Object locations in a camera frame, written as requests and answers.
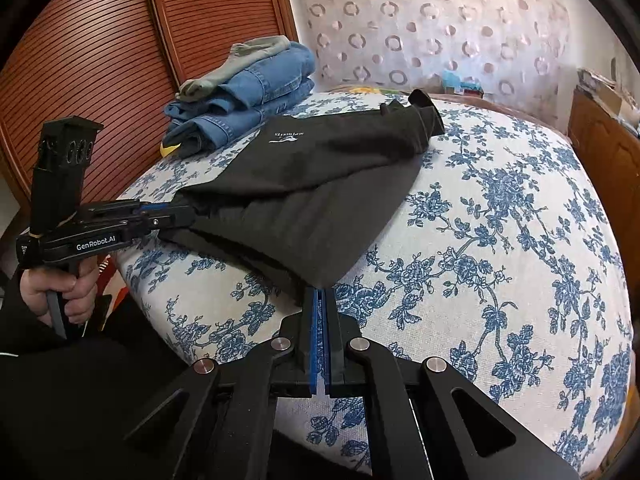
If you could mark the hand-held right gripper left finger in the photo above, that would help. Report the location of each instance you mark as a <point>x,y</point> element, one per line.
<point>315,340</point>

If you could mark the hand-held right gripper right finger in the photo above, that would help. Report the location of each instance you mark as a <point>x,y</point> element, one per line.
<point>328,340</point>

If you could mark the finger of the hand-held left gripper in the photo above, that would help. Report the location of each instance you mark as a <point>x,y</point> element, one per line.
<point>172,220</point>
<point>115,205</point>

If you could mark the dark grey t-shirt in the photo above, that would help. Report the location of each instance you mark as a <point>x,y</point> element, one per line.
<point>300,195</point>

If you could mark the grey-green pants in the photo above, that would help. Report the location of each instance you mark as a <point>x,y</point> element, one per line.
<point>225,72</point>

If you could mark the person's left hand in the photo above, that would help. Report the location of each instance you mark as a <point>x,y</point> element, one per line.
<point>82,292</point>

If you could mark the dark garment with yellow patch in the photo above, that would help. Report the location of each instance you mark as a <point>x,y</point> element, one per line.
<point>172,150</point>

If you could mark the red patterned floor mat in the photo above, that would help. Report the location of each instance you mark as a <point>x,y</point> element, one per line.
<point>112,285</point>

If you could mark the blue denim jeans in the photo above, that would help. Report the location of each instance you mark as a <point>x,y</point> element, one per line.
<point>272,72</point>
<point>225,120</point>

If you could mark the blue floral bed sheet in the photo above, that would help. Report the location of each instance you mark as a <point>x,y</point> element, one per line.
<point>475,210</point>

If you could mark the person's black clothing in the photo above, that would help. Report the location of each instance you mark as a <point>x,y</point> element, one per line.
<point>75,410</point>

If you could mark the small box with blue tissue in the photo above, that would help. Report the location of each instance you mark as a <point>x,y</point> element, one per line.
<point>460,85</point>

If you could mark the brown flowered blanket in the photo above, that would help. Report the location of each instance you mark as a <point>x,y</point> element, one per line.
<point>500,105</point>

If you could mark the circle-patterned sheer curtain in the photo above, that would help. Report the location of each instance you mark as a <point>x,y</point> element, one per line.
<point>425,20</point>

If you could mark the wooden cabinet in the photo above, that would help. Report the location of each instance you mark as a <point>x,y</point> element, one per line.
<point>605,150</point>

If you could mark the cardboard box with papers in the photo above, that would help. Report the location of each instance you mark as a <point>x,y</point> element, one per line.
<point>615,97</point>

